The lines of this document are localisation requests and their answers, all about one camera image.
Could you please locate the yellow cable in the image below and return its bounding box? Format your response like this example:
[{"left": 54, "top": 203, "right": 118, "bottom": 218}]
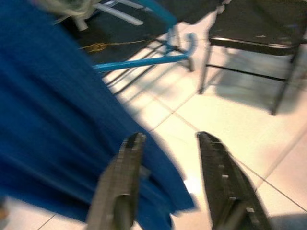
[{"left": 78, "top": 39, "right": 151, "bottom": 54}]

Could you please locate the black metal side table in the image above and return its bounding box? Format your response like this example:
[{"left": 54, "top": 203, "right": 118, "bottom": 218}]
[{"left": 199, "top": 0, "right": 307, "bottom": 116}]

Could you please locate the blue mesh garment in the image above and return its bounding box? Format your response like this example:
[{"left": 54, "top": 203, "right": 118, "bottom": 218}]
[{"left": 0, "top": 0, "right": 195, "bottom": 230}]

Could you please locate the white metal frame stand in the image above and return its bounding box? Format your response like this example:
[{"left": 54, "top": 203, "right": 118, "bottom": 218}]
[{"left": 75, "top": 1, "right": 144, "bottom": 32}]

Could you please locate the dark speckled floor mat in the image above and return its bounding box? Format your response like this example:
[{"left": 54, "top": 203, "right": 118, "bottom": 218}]
[{"left": 59, "top": 0, "right": 226, "bottom": 52}]

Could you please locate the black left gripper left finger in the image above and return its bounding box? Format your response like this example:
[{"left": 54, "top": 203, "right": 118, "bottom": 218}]
[{"left": 86, "top": 131, "right": 147, "bottom": 230}]

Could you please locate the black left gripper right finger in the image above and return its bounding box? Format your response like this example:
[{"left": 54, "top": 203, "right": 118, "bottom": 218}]
[{"left": 196, "top": 130, "right": 272, "bottom": 230}]

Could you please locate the black clothes rack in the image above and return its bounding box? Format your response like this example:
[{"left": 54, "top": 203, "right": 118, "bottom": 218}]
[{"left": 102, "top": 35, "right": 195, "bottom": 93}]

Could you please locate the grey green garment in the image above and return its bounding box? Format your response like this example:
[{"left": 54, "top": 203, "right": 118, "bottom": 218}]
[{"left": 35, "top": 0, "right": 95, "bottom": 22}]

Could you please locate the blue plastic hanger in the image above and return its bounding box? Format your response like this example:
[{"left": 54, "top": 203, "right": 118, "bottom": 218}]
[{"left": 92, "top": 0, "right": 198, "bottom": 74}]

